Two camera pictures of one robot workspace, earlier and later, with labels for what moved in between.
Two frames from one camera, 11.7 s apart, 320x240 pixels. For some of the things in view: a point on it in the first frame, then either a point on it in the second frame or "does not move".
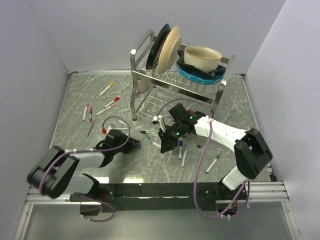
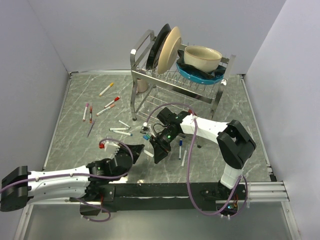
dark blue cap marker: x=180 y=149 does not move
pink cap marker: x=85 y=111 does not move
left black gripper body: x=126 y=147 -> x=125 y=149
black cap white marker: x=125 y=124 does not move
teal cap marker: x=212 y=164 -> x=148 y=153
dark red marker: x=91 y=115 does not move
